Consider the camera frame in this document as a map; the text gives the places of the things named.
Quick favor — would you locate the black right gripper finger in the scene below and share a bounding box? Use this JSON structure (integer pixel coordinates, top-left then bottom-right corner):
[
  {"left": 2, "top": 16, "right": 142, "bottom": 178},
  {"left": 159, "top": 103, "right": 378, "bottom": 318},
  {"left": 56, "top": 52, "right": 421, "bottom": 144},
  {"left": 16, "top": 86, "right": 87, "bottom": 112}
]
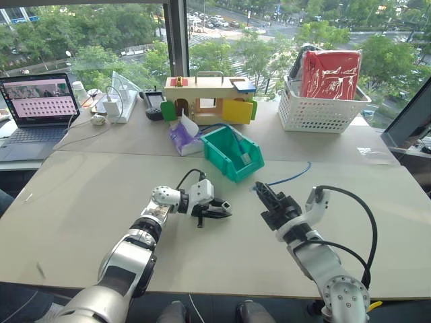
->
[
  {"left": 260, "top": 182, "right": 281, "bottom": 203},
  {"left": 255, "top": 181, "right": 275, "bottom": 209}
]

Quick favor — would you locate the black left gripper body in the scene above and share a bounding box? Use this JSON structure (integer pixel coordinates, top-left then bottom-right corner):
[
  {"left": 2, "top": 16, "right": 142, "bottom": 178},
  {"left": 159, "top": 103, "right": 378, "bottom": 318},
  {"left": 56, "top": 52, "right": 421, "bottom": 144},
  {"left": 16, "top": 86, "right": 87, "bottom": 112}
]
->
[{"left": 193, "top": 201, "right": 217, "bottom": 229}]

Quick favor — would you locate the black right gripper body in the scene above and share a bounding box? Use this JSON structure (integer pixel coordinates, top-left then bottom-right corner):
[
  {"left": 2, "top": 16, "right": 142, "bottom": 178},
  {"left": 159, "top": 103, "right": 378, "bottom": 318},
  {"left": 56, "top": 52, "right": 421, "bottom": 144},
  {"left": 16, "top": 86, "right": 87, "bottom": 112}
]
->
[{"left": 260, "top": 193, "right": 303, "bottom": 231}]

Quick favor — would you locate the blue network cable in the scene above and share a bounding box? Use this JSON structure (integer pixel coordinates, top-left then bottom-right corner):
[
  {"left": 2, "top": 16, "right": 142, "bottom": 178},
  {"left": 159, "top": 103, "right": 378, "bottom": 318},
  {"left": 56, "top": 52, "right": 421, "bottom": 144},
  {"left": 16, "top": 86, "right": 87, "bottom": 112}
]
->
[{"left": 248, "top": 161, "right": 312, "bottom": 193}]

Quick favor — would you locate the green plastic bin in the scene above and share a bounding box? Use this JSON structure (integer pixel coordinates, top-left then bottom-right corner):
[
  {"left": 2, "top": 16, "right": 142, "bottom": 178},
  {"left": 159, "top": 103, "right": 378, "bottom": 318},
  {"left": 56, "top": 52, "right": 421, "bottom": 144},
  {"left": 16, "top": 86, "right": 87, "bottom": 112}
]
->
[{"left": 199, "top": 124, "right": 265, "bottom": 184}]

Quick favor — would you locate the purple tissue pack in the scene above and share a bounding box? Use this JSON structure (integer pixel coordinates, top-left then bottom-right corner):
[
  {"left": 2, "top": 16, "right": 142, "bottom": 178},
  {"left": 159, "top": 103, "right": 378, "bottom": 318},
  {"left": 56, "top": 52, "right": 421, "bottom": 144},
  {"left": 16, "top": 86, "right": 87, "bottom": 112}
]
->
[{"left": 168, "top": 110, "right": 205, "bottom": 157}]

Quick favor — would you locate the white perforated plastic basket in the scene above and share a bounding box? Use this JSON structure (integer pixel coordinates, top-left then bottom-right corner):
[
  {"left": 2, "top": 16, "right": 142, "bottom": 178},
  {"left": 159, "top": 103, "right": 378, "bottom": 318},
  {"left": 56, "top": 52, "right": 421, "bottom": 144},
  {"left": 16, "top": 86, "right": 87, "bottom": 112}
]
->
[{"left": 277, "top": 75, "right": 372, "bottom": 134}]

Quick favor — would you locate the dark rounded shape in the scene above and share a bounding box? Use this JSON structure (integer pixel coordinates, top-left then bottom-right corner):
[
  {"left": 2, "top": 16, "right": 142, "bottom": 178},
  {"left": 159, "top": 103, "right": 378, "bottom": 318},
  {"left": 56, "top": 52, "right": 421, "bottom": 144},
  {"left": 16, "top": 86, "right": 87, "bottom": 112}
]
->
[
  {"left": 156, "top": 300, "right": 189, "bottom": 323},
  {"left": 234, "top": 299, "right": 277, "bottom": 323}
]

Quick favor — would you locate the wooden box with coloured doors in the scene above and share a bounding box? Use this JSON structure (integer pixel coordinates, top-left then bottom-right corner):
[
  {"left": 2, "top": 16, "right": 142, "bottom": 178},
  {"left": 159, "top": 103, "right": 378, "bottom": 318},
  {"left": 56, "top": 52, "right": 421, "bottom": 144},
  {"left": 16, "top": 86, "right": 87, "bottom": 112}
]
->
[{"left": 160, "top": 71, "right": 259, "bottom": 127}]

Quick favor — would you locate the black handheld device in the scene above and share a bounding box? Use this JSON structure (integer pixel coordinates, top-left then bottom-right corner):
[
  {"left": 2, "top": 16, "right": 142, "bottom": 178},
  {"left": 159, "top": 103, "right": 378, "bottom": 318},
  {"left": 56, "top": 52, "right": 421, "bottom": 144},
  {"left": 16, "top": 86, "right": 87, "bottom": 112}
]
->
[{"left": 139, "top": 86, "right": 166, "bottom": 121}]

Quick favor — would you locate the black flat item in basket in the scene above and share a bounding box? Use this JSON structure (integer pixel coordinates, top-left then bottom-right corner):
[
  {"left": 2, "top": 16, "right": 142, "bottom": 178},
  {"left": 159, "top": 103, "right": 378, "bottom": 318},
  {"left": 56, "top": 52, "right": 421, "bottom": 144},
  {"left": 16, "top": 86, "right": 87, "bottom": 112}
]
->
[{"left": 288, "top": 49, "right": 308, "bottom": 82}]

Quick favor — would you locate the white power strip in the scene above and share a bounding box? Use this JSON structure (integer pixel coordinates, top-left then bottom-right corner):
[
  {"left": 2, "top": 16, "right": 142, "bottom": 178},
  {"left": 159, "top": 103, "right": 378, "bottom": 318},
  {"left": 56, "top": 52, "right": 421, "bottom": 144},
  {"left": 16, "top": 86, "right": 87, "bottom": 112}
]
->
[{"left": 102, "top": 87, "right": 139, "bottom": 124}]

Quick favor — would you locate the red plastic-wrapped package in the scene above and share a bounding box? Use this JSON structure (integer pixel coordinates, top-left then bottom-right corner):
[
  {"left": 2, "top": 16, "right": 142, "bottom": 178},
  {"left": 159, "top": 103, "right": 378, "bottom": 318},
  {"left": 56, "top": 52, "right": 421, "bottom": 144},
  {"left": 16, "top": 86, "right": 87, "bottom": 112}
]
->
[{"left": 300, "top": 49, "right": 363, "bottom": 102}]

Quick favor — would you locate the white power adapter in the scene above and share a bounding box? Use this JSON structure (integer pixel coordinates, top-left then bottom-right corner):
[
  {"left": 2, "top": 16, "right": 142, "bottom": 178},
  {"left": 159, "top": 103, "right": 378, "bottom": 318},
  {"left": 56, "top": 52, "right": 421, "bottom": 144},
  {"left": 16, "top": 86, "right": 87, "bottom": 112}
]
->
[{"left": 102, "top": 96, "right": 121, "bottom": 116}]

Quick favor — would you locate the clear plastic triangular sheet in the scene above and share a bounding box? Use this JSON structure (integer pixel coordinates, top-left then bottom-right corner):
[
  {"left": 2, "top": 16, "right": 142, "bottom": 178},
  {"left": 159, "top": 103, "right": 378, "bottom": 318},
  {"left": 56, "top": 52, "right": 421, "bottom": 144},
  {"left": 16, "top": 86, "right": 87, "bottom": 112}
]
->
[{"left": 110, "top": 70, "right": 143, "bottom": 99}]

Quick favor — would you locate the dark monitor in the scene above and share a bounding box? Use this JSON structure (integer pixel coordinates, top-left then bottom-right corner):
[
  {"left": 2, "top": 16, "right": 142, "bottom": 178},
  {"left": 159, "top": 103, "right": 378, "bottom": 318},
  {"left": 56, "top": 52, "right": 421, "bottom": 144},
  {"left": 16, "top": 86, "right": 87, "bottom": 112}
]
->
[{"left": 380, "top": 77, "right": 431, "bottom": 149}]

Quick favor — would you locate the white paper cup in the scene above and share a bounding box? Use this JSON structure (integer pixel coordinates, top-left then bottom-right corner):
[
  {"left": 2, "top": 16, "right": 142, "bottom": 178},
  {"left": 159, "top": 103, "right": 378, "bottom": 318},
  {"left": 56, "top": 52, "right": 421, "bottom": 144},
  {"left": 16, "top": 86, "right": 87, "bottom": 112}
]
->
[{"left": 71, "top": 81, "right": 90, "bottom": 106}]

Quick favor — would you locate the open laptop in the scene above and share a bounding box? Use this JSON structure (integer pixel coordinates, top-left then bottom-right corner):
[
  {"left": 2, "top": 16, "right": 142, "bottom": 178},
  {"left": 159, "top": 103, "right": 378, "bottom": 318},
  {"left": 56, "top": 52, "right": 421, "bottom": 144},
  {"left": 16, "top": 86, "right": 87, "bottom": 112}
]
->
[{"left": 0, "top": 73, "right": 81, "bottom": 163}]

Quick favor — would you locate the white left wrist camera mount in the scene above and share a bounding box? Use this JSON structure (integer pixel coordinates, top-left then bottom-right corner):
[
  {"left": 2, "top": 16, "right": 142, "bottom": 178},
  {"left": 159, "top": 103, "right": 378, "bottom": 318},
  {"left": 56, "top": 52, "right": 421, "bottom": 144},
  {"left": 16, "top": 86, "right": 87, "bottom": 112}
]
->
[{"left": 187, "top": 178, "right": 215, "bottom": 217}]

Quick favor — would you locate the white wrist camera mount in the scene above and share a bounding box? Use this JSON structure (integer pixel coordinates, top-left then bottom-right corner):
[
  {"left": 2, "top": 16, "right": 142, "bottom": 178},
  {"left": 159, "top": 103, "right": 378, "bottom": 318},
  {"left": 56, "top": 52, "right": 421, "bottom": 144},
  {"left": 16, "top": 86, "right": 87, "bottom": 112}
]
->
[
  {"left": 187, "top": 178, "right": 215, "bottom": 217},
  {"left": 275, "top": 186, "right": 330, "bottom": 243}
]

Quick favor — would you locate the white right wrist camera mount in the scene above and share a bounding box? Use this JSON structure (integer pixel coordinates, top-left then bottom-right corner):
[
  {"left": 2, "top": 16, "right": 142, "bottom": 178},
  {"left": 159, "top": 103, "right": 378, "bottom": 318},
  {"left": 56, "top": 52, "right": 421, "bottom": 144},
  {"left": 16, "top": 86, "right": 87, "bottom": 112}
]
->
[{"left": 275, "top": 186, "right": 330, "bottom": 243}]

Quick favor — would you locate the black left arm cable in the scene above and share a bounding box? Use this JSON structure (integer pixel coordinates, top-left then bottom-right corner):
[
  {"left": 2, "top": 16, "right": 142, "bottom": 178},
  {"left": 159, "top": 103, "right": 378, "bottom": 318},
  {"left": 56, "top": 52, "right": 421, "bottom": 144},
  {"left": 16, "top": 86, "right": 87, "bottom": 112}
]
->
[{"left": 175, "top": 168, "right": 207, "bottom": 190}]

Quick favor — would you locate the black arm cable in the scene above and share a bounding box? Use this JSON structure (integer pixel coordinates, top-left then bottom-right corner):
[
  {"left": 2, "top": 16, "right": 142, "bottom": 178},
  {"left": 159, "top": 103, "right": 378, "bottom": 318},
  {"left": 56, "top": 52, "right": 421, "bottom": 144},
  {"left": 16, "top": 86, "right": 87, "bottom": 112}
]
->
[
  {"left": 175, "top": 168, "right": 207, "bottom": 190},
  {"left": 301, "top": 184, "right": 378, "bottom": 289}
]

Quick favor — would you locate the blue cable with coupler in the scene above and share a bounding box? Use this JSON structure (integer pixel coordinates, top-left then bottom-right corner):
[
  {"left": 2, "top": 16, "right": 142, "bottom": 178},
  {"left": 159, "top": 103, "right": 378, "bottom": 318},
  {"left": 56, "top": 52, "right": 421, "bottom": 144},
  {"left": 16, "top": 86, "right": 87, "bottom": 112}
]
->
[{"left": 201, "top": 123, "right": 251, "bottom": 158}]

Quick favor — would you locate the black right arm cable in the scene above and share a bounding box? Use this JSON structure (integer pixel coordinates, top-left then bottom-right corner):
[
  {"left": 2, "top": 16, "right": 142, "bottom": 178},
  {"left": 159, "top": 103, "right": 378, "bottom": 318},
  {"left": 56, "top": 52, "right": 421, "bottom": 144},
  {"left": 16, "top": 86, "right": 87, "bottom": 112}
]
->
[{"left": 301, "top": 184, "right": 378, "bottom": 289}]

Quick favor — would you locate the white charging cable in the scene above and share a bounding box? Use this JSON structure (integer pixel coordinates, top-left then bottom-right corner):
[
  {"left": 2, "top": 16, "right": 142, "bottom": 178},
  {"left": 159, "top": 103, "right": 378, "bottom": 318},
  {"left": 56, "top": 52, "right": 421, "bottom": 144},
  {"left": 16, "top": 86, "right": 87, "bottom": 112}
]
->
[{"left": 53, "top": 85, "right": 124, "bottom": 151}]

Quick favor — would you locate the dark window frame post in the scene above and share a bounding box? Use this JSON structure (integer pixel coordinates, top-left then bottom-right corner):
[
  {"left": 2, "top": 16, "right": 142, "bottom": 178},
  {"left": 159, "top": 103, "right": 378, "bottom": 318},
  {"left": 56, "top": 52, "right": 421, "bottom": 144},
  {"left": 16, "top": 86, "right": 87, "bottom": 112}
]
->
[{"left": 162, "top": 0, "right": 190, "bottom": 79}]

